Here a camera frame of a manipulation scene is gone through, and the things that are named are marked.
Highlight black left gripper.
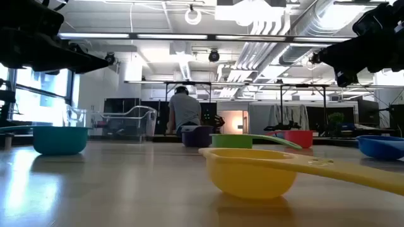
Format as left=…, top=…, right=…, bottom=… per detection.
left=0, top=0, right=110, bottom=74

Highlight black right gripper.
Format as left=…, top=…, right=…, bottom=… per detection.
left=311, top=0, right=404, bottom=88

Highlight red measuring cup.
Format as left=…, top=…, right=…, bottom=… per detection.
left=264, top=130, right=317, bottom=149

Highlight teal measuring cup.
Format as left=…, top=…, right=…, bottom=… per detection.
left=0, top=125, right=93, bottom=156

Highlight clear plastic basket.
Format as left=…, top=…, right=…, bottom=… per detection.
left=62, top=105, right=158, bottom=143

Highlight blue measuring cup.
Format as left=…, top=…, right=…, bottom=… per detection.
left=356, top=135, right=404, bottom=160

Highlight green measuring cup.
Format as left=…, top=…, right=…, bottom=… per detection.
left=210, top=134, right=303, bottom=151

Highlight yellow measuring cup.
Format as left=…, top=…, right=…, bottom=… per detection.
left=198, top=147, right=404, bottom=201

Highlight purple measuring cup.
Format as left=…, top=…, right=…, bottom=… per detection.
left=180, top=125, right=215, bottom=148

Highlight black background monitor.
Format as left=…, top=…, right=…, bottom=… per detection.
left=358, top=99, right=381, bottom=127

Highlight small green background plant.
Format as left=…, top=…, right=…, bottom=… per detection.
left=328, top=112, right=345, bottom=125

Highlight black background cabinet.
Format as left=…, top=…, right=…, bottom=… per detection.
left=104, top=97, right=141, bottom=127

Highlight grey hanging cloth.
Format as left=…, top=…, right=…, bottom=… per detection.
left=247, top=103, right=310, bottom=136

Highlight long ceiling light strip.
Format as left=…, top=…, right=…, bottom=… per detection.
left=58, top=32, right=352, bottom=44

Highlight person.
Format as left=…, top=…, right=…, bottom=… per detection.
left=166, top=85, right=203, bottom=137

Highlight black rack with green lights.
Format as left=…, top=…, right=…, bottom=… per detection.
left=201, top=102, right=218, bottom=127

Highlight black background rig frame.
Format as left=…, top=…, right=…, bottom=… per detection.
left=279, top=83, right=328, bottom=136
left=163, top=81, right=213, bottom=137

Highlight silver ceiling air duct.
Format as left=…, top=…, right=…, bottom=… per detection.
left=277, top=0, right=359, bottom=66

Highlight short grey post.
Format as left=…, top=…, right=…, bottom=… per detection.
left=3, top=132, right=15, bottom=151

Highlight white coiled cable ring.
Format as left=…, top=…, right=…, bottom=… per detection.
left=184, top=8, right=203, bottom=26

